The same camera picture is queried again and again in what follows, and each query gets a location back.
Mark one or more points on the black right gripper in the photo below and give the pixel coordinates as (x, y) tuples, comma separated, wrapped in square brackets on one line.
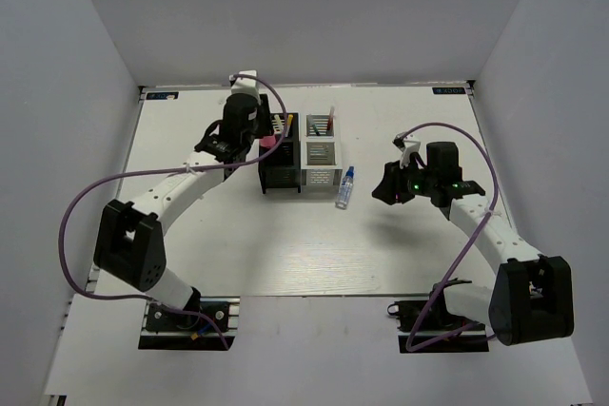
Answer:
[(393, 183)]

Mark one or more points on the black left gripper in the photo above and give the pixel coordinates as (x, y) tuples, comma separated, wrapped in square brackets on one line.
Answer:
[(264, 114)]

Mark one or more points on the pink marker set bottle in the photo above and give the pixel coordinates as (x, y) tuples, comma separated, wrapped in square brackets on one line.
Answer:
[(268, 142)]

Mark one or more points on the clear spray bottle blue cap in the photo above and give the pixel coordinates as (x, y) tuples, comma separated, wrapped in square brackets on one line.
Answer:
[(345, 189)]

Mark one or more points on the red orange pen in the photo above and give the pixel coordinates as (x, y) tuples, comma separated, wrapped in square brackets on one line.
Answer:
[(330, 120)]

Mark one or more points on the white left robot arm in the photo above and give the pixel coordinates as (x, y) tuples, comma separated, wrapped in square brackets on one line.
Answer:
[(130, 244)]

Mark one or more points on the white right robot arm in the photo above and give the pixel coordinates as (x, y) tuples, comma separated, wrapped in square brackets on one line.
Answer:
[(532, 296)]

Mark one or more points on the yellow capped marker in organizer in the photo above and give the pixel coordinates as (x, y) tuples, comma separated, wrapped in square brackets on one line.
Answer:
[(277, 124)]

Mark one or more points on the black slotted organizer box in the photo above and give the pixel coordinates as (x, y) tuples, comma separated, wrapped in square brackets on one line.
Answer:
[(282, 169)]

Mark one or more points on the white slotted organizer box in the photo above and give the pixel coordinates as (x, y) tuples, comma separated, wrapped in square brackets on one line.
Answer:
[(321, 156)]

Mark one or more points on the black XDOF logo sticker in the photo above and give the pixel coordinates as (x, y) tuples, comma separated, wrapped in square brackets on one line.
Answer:
[(163, 95)]

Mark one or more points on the right XDOF logo sticker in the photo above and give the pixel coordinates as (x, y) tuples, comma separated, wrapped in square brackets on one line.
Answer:
[(449, 90)]

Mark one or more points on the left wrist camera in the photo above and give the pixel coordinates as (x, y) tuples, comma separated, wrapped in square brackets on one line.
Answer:
[(244, 82)]

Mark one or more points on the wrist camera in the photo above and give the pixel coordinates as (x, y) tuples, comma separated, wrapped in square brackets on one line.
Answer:
[(408, 145), (244, 82)]

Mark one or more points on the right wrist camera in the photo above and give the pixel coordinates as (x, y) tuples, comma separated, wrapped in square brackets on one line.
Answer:
[(408, 145)]

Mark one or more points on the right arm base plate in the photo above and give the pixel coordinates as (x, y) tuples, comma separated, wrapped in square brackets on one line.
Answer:
[(405, 312)]

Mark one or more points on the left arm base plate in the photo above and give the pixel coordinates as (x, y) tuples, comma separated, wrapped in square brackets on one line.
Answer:
[(162, 330)]

